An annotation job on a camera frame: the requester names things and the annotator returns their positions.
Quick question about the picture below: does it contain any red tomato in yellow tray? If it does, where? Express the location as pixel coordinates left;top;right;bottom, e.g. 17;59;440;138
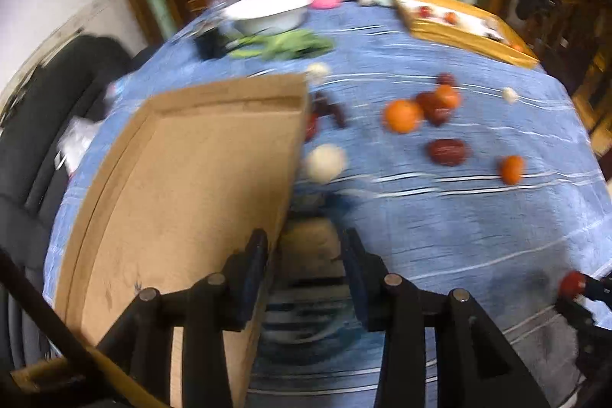
418;5;433;19

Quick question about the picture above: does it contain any red cherry tomato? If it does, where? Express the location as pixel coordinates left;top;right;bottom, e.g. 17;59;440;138
558;270;586;300

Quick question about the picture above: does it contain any large orange tangerine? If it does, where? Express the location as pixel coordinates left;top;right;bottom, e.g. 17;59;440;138
383;99;423;135

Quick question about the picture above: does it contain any blue plaid tablecloth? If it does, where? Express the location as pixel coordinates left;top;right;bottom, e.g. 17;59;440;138
42;3;611;407

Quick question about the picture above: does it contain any white plastic bag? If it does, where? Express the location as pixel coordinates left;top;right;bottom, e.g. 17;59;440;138
54;117;102;177

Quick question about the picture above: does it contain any small orange tangerine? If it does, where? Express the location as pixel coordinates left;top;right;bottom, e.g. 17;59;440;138
498;155;525;185

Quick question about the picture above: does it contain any large white cylinder piece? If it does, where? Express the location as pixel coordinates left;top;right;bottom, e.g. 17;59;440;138
302;143;348;184

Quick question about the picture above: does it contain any green leafy vegetable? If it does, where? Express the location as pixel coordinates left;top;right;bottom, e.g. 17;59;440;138
226;29;335;61

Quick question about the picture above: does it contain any small dark red date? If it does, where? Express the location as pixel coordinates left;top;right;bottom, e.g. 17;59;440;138
437;72;456;86

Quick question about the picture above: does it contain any small white piece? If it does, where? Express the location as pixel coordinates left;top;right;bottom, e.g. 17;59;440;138
502;87;519;104

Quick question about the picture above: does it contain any orange fruit in yellow tray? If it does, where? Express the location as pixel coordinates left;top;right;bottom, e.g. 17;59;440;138
444;11;459;25

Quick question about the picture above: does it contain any brown cardboard tray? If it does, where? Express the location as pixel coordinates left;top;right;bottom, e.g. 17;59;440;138
53;71;313;408

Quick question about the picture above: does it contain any small black cup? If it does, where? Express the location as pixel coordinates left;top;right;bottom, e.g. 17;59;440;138
193;25;228;60

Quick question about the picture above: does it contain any white enamel bowl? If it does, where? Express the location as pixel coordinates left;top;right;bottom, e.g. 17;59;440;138
223;0;313;35

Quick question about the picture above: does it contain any yellow tray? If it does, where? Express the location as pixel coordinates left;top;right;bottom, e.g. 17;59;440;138
393;0;539;69

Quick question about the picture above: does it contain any black chair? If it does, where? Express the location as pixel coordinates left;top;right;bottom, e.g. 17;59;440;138
0;33;159;371

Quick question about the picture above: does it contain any wrinkled red date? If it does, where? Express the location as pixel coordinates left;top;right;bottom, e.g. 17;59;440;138
415;91;454;127

